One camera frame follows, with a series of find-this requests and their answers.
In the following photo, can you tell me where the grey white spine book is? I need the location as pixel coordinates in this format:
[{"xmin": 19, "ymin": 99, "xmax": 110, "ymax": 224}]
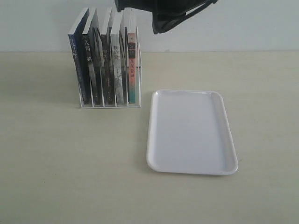
[{"xmin": 110, "ymin": 12, "xmax": 124, "ymax": 105}]

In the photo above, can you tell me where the white wire book rack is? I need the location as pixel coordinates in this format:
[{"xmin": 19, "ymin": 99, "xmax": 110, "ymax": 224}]
[{"xmin": 79, "ymin": 27, "xmax": 142, "ymax": 109}]

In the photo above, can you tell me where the pink orange spine book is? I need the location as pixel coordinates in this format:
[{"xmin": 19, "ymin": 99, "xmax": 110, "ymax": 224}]
[{"xmin": 127, "ymin": 8, "xmax": 137, "ymax": 104}]

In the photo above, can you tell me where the black book white title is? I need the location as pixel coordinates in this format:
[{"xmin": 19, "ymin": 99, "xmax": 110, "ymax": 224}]
[{"xmin": 82, "ymin": 7, "xmax": 102, "ymax": 105}]

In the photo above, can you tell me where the blue moon cover book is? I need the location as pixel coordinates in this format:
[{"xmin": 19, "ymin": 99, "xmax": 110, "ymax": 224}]
[{"xmin": 68, "ymin": 7, "xmax": 91, "ymax": 105}]

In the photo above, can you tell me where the white plastic tray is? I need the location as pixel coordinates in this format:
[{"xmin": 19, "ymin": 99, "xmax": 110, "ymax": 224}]
[{"xmin": 146, "ymin": 90, "xmax": 238, "ymax": 175}]

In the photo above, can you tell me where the dark brown spine book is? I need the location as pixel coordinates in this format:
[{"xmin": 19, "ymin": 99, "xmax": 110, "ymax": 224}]
[{"xmin": 100, "ymin": 7, "xmax": 114, "ymax": 105}]

